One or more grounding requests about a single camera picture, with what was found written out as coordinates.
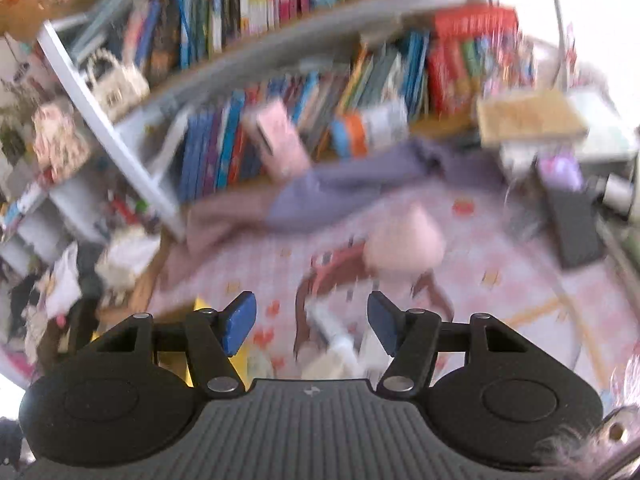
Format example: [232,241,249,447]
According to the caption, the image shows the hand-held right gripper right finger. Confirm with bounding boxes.
[367,290,531,400]

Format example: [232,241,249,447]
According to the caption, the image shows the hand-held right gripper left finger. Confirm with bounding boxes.
[92,291,257,400]

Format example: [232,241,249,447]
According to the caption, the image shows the clear plastic syringe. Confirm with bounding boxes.
[305,305,361,361]

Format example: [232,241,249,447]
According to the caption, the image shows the white foam block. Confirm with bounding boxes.
[300,347,361,380]

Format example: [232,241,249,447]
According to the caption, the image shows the pink towel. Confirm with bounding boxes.
[362,205,448,278]

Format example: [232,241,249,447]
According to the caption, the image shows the dusty pink cloth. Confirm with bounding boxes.
[160,187,286,291]

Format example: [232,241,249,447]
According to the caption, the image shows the tissue pack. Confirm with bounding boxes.
[95,227,161,291]

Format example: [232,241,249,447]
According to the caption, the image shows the purple cloth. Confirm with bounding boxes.
[265,140,506,233]

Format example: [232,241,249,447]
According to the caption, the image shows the dark grey garment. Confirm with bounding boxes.
[75,242,108,301]

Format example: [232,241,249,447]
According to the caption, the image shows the bunch of pens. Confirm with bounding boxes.
[105,190,161,231]

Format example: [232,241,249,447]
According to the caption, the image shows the white cloth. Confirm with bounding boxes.
[42,245,83,318]

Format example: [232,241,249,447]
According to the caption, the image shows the orange white carton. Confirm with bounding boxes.
[330,127,408,158]
[332,102,411,133]

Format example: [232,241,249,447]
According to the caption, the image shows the pink carton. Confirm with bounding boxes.
[242,100,313,181]

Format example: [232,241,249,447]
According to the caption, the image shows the black smartphone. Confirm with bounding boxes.
[537,155,608,270]

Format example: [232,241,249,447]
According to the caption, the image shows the white bookshelf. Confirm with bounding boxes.
[0,0,576,261]

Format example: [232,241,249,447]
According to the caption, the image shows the row of colourful books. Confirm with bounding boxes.
[125,0,436,76]
[177,30,436,201]

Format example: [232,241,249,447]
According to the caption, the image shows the fluffy pale fur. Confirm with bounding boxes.
[535,360,640,480]

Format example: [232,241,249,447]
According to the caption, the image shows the brown cardboard sheets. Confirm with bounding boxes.
[475,90,591,148]

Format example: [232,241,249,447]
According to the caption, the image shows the cream floral gift bag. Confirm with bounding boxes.
[32,102,93,183]

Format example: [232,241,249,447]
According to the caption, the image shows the white charger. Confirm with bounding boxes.
[597,172,638,216]

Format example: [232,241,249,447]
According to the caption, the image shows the cream woven bag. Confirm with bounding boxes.
[82,50,151,121]

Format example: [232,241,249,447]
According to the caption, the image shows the set of red books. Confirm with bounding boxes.
[427,7,533,116]

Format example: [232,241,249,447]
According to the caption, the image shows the stack of papers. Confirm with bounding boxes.
[500,87,640,181]

